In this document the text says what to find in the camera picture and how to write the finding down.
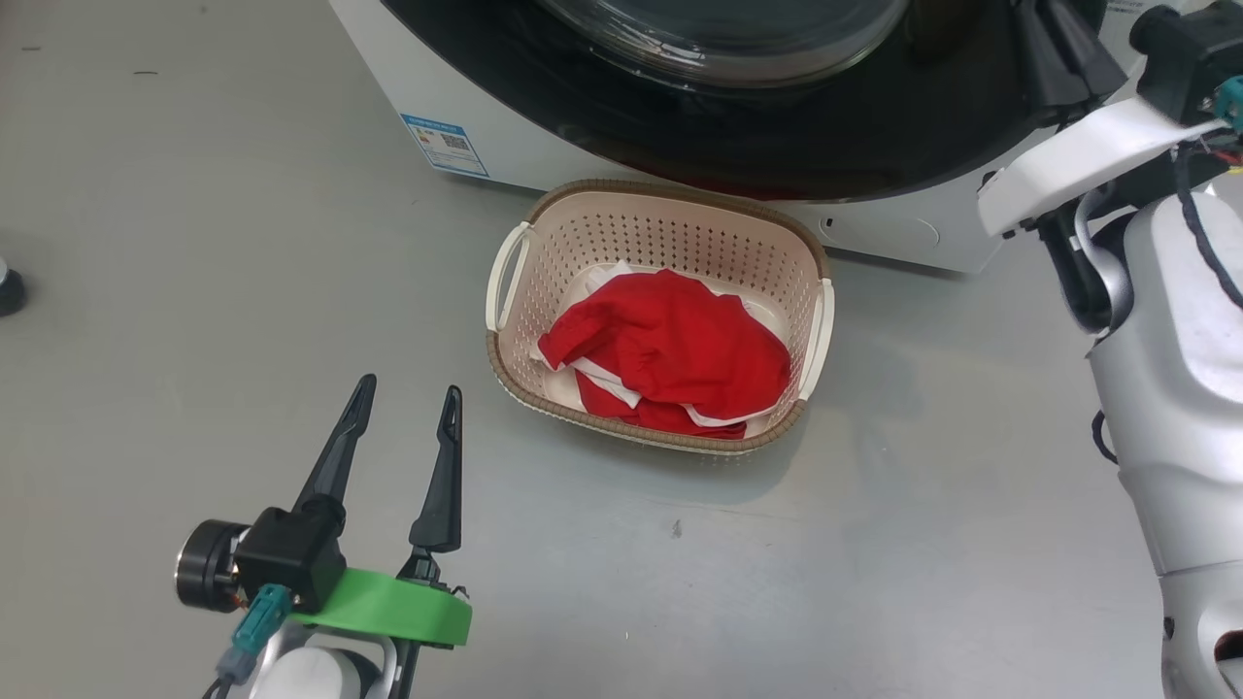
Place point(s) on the black caster wheel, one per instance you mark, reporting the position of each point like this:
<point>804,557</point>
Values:
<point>10,291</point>

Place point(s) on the red white striped garment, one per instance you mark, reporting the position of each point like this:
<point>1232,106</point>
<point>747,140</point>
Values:
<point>604,279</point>

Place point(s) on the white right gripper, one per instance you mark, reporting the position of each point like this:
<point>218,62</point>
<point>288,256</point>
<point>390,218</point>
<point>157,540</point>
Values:
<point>1088,160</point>

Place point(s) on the white washing machine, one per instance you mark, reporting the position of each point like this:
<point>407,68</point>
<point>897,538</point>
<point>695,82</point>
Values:
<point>388,78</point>

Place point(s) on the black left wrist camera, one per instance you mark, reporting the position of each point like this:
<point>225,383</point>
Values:
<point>291,553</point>

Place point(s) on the cream perforated laundry basket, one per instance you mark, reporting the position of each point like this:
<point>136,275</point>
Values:
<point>670,223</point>

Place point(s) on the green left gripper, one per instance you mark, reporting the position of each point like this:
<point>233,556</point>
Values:
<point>398,607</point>

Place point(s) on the blue energy label sticker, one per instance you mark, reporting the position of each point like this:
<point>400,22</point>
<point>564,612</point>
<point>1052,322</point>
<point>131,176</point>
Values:
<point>444,146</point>

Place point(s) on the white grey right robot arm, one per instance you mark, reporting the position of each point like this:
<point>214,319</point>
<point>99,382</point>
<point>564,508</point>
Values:
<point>1175,388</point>

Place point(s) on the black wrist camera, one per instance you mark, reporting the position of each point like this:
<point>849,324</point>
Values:
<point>1185,58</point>
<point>291,553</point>

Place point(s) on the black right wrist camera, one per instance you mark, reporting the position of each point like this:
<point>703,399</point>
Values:
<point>1185,58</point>

